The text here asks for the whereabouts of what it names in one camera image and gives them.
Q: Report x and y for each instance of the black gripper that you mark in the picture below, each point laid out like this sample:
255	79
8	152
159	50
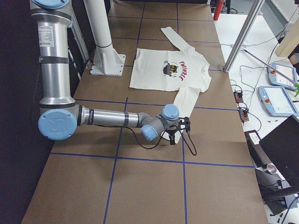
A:
172	132

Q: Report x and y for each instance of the cream long sleeve shirt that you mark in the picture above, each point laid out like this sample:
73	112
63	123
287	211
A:
184	71

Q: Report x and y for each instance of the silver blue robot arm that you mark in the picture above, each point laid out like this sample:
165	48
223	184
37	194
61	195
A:
59	114

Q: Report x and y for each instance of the lower orange black connector box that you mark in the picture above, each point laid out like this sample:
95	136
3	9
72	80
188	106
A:
243	113

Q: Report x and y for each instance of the orange black connector box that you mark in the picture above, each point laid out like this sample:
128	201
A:
243	113
238	97

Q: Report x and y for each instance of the upper orange black connector box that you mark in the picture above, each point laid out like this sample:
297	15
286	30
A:
238	97

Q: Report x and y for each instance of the black box with white label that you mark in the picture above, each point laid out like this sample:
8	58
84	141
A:
256	152

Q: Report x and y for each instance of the black monitor stand base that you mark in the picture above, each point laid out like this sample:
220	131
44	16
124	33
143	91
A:
277	194

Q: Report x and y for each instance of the black monitor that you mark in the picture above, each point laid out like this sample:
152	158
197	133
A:
281	145

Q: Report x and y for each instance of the near teach pendant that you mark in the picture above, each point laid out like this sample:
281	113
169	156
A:
276	101

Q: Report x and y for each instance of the green tipped grabber stick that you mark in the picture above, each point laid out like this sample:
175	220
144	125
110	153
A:
273	69

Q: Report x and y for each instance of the red fire extinguisher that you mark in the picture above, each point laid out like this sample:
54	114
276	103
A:
218	9

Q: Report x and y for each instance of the wooden board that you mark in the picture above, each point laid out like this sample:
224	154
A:
290	42

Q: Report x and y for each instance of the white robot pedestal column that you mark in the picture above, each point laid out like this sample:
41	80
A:
106	61

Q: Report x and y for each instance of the aluminium frame post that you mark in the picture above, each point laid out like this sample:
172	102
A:
255	9

